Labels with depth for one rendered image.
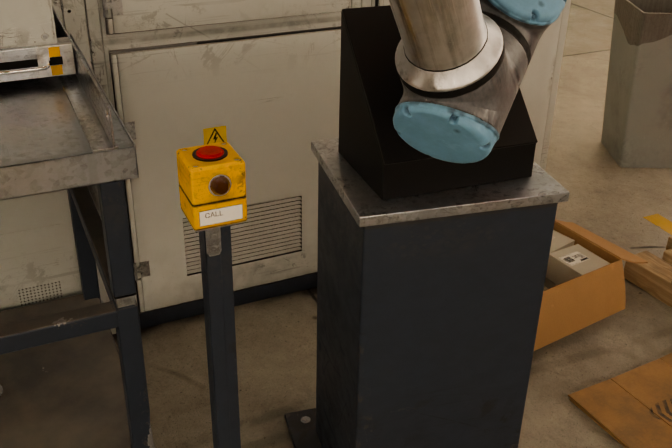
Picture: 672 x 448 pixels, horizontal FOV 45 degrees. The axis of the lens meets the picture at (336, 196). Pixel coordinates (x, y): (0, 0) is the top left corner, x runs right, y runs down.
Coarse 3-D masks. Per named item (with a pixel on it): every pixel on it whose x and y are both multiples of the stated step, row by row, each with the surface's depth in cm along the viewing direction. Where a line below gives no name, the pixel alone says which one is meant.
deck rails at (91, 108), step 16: (64, 32) 164; (80, 64) 149; (64, 80) 156; (80, 80) 153; (80, 96) 148; (96, 96) 136; (80, 112) 141; (96, 112) 140; (96, 128) 135; (112, 128) 127; (96, 144) 129; (112, 144) 129
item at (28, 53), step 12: (12, 48) 149; (24, 48) 149; (60, 48) 152; (72, 48) 152; (0, 60) 148; (12, 60) 149; (24, 60) 150; (36, 60) 151; (60, 60) 153; (72, 60) 153; (36, 72) 152; (72, 72) 154
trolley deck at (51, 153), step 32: (0, 96) 149; (32, 96) 149; (64, 96) 149; (0, 128) 135; (32, 128) 136; (64, 128) 136; (0, 160) 124; (32, 160) 124; (64, 160) 126; (96, 160) 128; (128, 160) 130; (0, 192) 124; (32, 192) 126
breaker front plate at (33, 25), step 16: (0, 0) 145; (16, 0) 146; (32, 0) 147; (48, 0) 148; (0, 16) 146; (16, 16) 147; (32, 16) 148; (48, 16) 149; (0, 32) 147; (16, 32) 148; (32, 32) 149; (48, 32) 151; (0, 48) 148
